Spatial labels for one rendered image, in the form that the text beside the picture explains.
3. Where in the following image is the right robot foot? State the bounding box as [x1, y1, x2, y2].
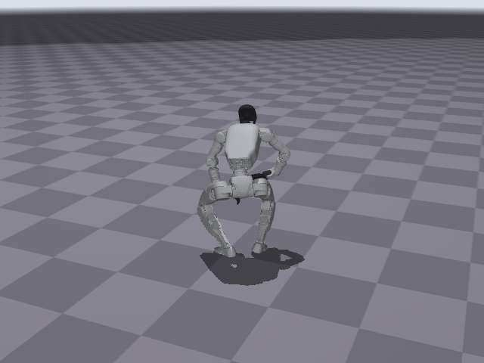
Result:
[252, 240, 267, 253]

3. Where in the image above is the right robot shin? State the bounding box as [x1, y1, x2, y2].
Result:
[256, 201, 275, 245]

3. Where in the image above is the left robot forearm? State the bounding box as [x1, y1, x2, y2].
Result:
[208, 164, 221, 183]

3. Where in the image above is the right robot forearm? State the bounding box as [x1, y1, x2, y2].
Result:
[266, 155, 287, 180]

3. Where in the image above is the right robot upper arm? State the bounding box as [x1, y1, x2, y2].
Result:
[259, 128, 290, 162]

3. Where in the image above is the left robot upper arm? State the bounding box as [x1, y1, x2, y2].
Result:
[206, 130, 227, 168]

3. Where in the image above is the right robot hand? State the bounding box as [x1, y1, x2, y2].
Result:
[251, 170, 271, 180]

